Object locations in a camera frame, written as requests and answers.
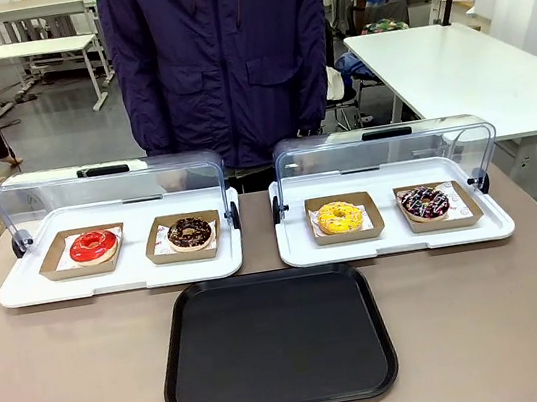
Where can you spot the office chair with clothes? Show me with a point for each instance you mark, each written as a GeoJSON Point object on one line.
{"type": "Point", "coordinates": [347, 83]}

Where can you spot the dark donut with coloured sprinkles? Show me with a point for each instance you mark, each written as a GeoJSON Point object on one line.
{"type": "Point", "coordinates": [424, 204]}

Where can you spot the clear hinged display lid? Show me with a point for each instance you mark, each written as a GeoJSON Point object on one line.
{"type": "Point", "coordinates": [381, 146]}
{"type": "Point", "coordinates": [109, 184]}

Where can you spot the black plastic serving tray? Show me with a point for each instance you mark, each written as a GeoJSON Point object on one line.
{"type": "Point", "coordinates": [275, 341]}

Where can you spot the white display tray base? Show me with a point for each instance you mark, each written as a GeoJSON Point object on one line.
{"type": "Point", "coordinates": [396, 242]}
{"type": "Point", "coordinates": [123, 278]}

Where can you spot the red glazed donut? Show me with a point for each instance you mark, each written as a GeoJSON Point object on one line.
{"type": "Point", "coordinates": [94, 247]}

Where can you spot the large white table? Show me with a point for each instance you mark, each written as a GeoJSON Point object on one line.
{"type": "Point", "coordinates": [462, 76]}

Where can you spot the brown cardboard donut boat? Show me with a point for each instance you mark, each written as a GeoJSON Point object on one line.
{"type": "Point", "coordinates": [56, 265]}
{"type": "Point", "coordinates": [373, 226]}
{"type": "Point", "coordinates": [467, 211]}
{"type": "Point", "coordinates": [160, 252]}

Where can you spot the person in navy jacket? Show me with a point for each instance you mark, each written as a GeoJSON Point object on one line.
{"type": "Point", "coordinates": [221, 56]}

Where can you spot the white desk with metal legs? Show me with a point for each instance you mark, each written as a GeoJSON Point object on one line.
{"type": "Point", "coordinates": [33, 48]}
{"type": "Point", "coordinates": [32, 6]}

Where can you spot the chocolate donut with nut bits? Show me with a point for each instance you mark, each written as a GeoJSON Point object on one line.
{"type": "Point", "coordinates": [190, 233]}

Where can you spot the yellow sprinkled donut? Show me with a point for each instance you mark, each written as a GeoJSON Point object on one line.
{"type": "Point", "coordinates": [340, 217]}

